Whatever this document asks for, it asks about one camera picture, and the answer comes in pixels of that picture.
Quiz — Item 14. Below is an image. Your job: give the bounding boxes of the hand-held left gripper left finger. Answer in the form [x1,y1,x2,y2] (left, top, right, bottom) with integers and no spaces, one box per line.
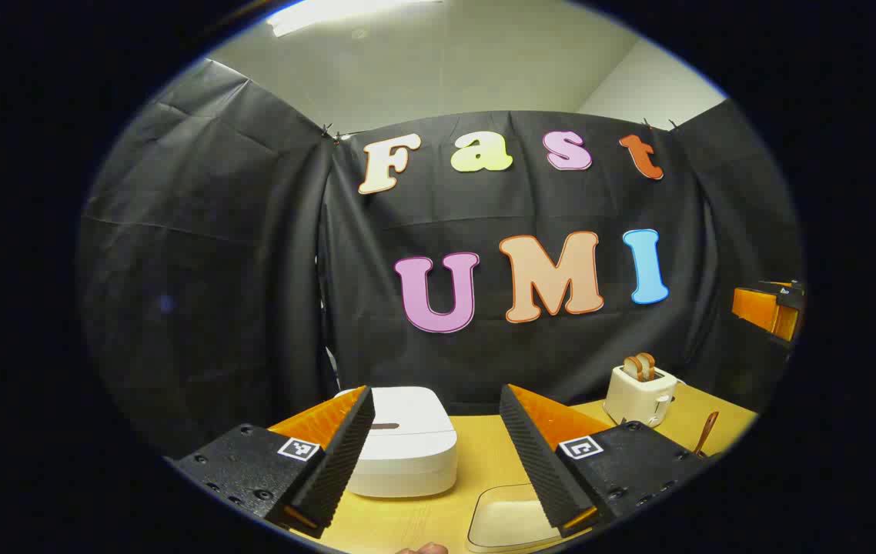
[171,385,377,539]

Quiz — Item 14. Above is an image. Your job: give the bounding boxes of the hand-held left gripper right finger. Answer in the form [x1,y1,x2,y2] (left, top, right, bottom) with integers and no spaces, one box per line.
[500,383,710,539]

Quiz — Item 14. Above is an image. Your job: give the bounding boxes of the white rice cooker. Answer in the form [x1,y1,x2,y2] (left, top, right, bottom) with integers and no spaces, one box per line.
[334,386,460,499]

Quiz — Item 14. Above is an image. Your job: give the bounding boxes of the white rice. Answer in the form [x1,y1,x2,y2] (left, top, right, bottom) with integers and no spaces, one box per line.
[476,499,554,548]

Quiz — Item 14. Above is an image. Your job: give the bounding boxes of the wooden spoon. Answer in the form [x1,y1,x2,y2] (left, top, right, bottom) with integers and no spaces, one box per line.
[694,410,721,460]

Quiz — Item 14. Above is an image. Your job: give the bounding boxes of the white toaster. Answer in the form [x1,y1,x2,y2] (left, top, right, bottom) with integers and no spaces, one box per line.
[604,362,677,429]

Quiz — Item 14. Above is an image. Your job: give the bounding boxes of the black backdrop cloth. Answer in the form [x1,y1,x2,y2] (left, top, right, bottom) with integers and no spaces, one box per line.
[76,58,804,462]

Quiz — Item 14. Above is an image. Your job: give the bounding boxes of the ceiling light panel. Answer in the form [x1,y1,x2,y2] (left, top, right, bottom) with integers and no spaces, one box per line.
[267,0,446,38]

